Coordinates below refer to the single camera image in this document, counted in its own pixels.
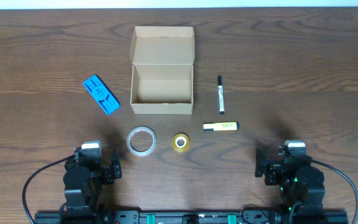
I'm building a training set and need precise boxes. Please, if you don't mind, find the yellow highlighter pen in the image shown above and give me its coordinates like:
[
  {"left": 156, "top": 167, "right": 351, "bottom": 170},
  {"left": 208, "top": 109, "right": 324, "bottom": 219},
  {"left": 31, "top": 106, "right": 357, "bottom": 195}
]
[{"left": 203, "top": 121, "right": 239, "bottom": 131}]

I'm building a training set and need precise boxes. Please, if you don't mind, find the small yellow tape roll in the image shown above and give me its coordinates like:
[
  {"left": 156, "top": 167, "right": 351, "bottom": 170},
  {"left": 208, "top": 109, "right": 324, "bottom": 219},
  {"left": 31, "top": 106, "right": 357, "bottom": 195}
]
[{"left": 172, "top": 133, "right": 190, "bottom": 153}]

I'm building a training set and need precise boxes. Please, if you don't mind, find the black white marker pen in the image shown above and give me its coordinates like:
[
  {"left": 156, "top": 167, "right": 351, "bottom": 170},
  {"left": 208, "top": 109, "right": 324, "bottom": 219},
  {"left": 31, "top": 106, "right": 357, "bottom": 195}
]
[{"left": 218, "top": 75, "right": 225, "bottom": 114}]

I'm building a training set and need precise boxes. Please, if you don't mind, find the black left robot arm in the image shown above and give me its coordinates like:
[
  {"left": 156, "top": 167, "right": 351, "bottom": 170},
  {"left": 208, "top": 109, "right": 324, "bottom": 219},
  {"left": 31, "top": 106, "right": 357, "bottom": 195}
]
[{"left": 63, "top": 147, "right": 122, "bottom": 217}]

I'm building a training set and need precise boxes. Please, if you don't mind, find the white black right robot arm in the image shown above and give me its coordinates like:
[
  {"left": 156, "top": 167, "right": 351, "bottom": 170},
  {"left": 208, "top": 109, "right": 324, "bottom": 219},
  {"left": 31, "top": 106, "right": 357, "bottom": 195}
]
[{"left": 255, "top": 146, "right": 325, "bottom": 216}]

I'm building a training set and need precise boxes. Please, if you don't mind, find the clear adhesive tape roll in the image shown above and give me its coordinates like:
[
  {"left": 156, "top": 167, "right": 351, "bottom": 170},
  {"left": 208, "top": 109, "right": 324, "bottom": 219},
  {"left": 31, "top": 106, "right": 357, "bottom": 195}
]
[{"left": 126, "top": 126, "right": 157, "bottom": 157}]

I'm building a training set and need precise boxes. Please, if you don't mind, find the blue plastic tape dispenser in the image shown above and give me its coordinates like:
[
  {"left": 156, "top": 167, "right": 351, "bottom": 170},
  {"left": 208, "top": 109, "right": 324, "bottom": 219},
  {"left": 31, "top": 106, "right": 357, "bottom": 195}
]
[{"left": 83, "top": 74, "right": 121, "bottom": 115}]

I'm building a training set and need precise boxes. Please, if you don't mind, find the open cardboard box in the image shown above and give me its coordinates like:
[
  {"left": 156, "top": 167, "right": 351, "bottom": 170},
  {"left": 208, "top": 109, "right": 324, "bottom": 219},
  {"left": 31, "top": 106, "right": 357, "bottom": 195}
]
[{"left": 130, "top": 26, "right": 195, "bottom": 114}]

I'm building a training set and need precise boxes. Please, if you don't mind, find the right black cable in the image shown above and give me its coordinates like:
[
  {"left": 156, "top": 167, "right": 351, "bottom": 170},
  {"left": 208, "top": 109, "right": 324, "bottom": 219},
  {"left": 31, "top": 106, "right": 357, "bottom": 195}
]
[{"left": 303, "top": 155, "right": 358, "bottom": 224}]

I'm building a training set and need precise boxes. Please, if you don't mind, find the black cable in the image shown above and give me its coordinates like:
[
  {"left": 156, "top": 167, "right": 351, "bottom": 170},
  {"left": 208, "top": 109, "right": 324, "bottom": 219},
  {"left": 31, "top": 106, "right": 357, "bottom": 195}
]
[
  {"left": 303, "top": 155, "right": 358, "bottom": 224},
  {"left": 22, "top": 154, "right": 75, "bottom": 224}
]

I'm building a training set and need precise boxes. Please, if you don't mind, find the black mounting rail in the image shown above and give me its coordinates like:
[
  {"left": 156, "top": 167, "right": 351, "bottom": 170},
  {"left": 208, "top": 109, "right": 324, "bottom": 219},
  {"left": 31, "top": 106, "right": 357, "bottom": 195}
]
[{"left": 34, "top": 209, "right": 348, "bottom": 224}]

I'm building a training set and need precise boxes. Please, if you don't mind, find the left black cable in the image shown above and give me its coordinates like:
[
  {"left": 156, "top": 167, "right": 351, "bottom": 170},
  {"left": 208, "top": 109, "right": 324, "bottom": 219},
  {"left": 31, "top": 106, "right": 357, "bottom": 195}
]
[{"left": 22, "top": 154, "right": 75, "bottom": 224}]

